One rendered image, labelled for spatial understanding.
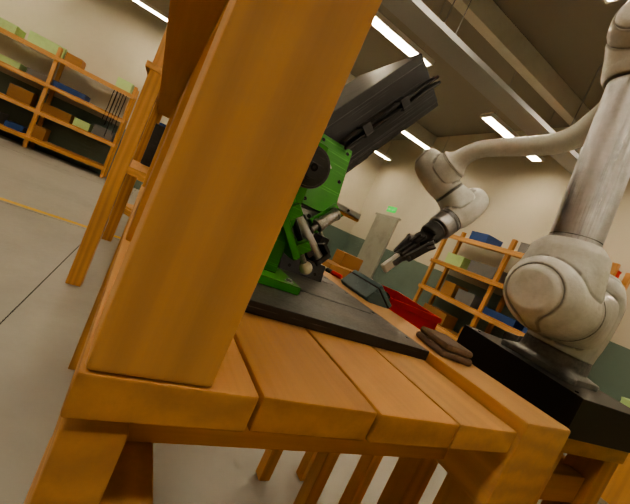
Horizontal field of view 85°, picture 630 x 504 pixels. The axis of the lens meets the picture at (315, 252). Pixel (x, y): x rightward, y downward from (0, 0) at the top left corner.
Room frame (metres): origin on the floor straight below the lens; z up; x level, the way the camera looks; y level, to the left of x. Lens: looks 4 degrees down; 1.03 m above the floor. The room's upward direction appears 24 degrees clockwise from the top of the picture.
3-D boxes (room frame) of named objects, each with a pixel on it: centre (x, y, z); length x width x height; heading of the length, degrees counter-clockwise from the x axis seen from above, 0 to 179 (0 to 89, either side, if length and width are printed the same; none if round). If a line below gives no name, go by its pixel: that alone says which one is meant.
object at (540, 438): (1.17, -0.08, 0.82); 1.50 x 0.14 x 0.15; 29
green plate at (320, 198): (1.00, 0.08, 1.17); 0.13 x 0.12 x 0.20; 29
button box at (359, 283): (1.01, -0.19, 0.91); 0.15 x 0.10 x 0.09; 29
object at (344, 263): (7.61, -0.65, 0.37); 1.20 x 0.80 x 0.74; 125
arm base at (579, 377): (0.91, -0.67, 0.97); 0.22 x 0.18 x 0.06; 32
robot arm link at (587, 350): (0.88, -0.67, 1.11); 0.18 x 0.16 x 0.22; 127
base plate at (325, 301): (1.03, 0.17, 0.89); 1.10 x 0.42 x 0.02; 29
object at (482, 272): (5.97, -3.19, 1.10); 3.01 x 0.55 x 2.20; 27
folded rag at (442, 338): (0.71, -0.33, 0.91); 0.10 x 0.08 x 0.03; 16
